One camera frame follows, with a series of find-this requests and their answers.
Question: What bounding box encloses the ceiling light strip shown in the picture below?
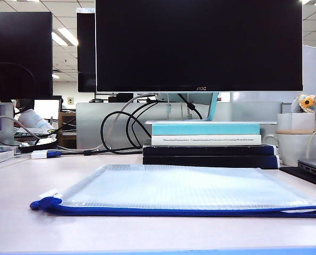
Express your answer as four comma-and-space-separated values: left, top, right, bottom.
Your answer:
51, 27, 79, 47

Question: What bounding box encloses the white printed bottle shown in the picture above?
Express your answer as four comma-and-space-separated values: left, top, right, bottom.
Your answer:
18, 108, 55, 131

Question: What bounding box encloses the transparent file bag blue zipper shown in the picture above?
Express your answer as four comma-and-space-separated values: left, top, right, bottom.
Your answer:
29, 164, 316, 219

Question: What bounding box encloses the plush toy with orange flower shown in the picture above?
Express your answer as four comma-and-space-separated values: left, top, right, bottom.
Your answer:
291, 92, 316, 123

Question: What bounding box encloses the black cable large loop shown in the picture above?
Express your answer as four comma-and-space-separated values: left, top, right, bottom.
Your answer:
100, 110, 148, 155

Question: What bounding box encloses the grey laptop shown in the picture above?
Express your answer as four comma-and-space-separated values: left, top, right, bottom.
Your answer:
297, 157, 316, 180

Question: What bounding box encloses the small white lit screen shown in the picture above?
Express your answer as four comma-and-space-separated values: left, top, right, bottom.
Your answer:
33, 98, 62, 122

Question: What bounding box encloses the white adapter with blue plug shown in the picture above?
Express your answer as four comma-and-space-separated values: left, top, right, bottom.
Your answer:
30, 149, 63, 160

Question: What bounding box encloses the pale blue monitor stand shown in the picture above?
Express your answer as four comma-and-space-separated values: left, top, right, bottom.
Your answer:
144, 91, 277, 125

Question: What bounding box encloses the grey monitor cable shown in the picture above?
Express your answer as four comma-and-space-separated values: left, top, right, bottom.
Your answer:
56, 92, 159, 154

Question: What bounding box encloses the black round monitor base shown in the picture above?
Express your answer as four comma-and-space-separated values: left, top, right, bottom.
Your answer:
18, 137, 59, 154

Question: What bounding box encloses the white cable by purple box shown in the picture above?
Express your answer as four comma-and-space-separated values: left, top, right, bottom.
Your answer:
0, 115, 42, 150

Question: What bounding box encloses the wooden cabinet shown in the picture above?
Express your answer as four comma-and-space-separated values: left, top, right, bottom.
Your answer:
57, 111, 78, 149

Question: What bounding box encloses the white board panel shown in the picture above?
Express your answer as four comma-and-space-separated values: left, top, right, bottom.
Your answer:
302, 44, 316, 94

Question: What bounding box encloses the white cup with wooden band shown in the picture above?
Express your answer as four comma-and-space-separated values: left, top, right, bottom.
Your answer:
276, 112, 316, 167

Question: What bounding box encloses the large black AOC monitor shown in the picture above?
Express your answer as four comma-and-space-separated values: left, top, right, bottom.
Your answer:
95, 0, 304, 93

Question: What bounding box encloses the black cable with ferrite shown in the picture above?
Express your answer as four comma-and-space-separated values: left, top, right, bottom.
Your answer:
177, 92, 204, 121

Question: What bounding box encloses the thin black book blue corner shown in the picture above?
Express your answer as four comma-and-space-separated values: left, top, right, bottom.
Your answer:
142, 144, 278, 157

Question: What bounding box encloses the black cable small loop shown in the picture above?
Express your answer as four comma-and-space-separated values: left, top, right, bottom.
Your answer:
125, 100, 160, 148

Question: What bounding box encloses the teal book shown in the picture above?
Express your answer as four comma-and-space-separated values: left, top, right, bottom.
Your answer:
151, 124, 261, 135

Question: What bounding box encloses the white cable by cup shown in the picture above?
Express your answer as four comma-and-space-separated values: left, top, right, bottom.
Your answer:
306, 128, 316, 160

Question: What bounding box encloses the black monitor with thin cable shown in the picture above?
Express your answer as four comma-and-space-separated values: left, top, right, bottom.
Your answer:
0, 11, 54, 101

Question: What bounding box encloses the narrow black monitor white top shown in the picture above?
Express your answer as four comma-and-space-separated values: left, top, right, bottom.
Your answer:
76, 7, 97, 93

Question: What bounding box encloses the white book with printed spine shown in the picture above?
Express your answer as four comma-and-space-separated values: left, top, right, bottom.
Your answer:
151, 134, 262, 146

